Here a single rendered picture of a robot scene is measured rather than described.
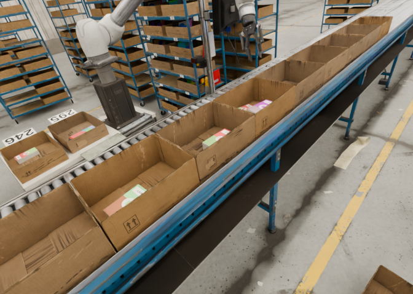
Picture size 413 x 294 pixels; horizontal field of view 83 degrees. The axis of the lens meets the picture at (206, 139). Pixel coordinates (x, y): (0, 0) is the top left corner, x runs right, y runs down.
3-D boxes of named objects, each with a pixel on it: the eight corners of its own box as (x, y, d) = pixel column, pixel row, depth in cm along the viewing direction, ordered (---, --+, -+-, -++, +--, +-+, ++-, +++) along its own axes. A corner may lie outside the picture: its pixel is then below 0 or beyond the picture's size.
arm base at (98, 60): (77, 67, 161) (74, 59, 158) (103, 58, 176) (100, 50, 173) (93, 68, 152) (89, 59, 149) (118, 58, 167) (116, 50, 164)
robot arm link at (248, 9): (243, 15, 136) (244, 24, 136) (235, 9, 129) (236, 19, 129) (257, 7, 131) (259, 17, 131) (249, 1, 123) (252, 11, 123)
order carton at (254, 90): (254, 100, 160) (254, 76, 150) (294, 111, 141) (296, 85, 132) (214, 125, 139) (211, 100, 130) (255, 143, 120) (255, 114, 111)
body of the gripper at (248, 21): (257, 16, 130) (260, 33, 130) (244, 23, 135) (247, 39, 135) (252, 12, 124) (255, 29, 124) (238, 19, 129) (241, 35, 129)
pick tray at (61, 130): (87, 120, 197) (82, 110, 191) (110, 133, 174) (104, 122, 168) (53, 137, 181) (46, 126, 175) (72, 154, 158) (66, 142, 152)
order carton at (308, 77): (284, 80, 180) (285, 58, 171) (322, 88, 162) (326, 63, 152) (253, 100, 160) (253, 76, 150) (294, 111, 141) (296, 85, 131)
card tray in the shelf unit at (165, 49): (147, 50, 298) (145, 42, 292) (167, 44, 313) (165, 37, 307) (165, 54, 271) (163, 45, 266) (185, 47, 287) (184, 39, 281)
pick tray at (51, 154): (50, 141, 177) (43, 130, 171) (69, 158, 154) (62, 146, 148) (7, 161, 161) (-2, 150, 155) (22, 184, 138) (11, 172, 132)
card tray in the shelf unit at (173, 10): (162, 16, 244) (160, 5, 239) (184, 10, 260) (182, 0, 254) (186, 16, 218) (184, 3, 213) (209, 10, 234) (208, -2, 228)
